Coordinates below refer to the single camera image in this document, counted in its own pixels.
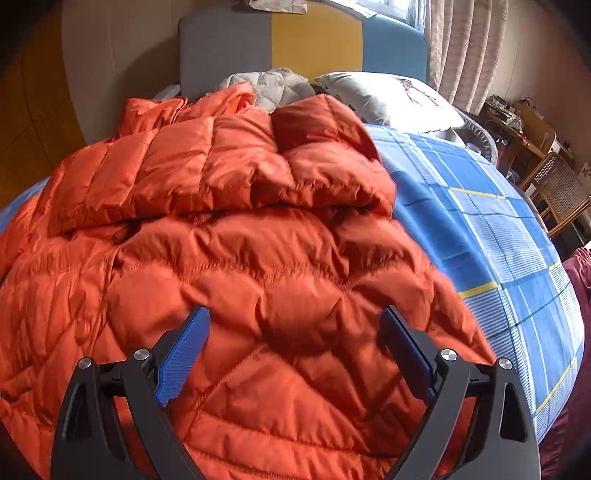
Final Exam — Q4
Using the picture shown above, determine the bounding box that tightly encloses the orange puffer down jacket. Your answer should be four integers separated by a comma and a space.
1, 85, 495, 479

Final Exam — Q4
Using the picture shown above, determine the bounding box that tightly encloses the blue plaid bed sheet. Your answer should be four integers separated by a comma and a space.
0, 124, 585, 444

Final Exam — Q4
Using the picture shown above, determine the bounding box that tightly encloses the wooden rattan chair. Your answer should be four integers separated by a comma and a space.
519, 152, 590, 239

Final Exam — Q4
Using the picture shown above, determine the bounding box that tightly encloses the grey round fan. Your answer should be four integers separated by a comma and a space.
456, 107, 499, 166

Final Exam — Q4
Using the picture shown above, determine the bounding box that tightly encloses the wooden cluttered side table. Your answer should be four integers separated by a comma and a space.
476, 94, 558, 179

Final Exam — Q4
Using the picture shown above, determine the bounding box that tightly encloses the white embroidered pillow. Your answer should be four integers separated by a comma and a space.
315, 72, 465, 134

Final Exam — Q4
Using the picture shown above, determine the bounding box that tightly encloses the white bedside stool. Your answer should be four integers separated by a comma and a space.
153, 84, 181, 101

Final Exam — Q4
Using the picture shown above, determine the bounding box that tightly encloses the beige quilted jacket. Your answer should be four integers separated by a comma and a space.
216, 68, 315, 112

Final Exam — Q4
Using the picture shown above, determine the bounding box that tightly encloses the pink striped curtain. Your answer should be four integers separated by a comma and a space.
407, 0, 509, 114

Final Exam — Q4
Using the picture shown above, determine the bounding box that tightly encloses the grey yellow blue headboard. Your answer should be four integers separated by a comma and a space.
178, 1, 428, 100

